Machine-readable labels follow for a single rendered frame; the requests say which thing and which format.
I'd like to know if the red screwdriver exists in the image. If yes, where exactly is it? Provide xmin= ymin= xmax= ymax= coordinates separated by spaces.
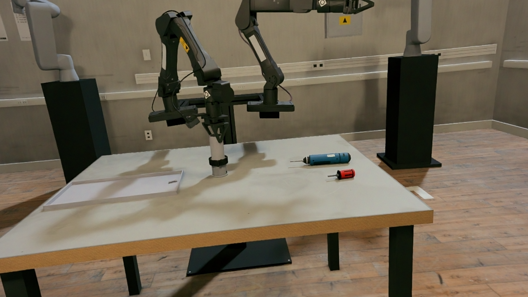
xmin=328 ymin=169 xmax=355 ymax=179

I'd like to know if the white hollow tube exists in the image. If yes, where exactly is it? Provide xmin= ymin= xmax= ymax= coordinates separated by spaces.
xmin=209 ymin=134 xmax=225 ymax=160

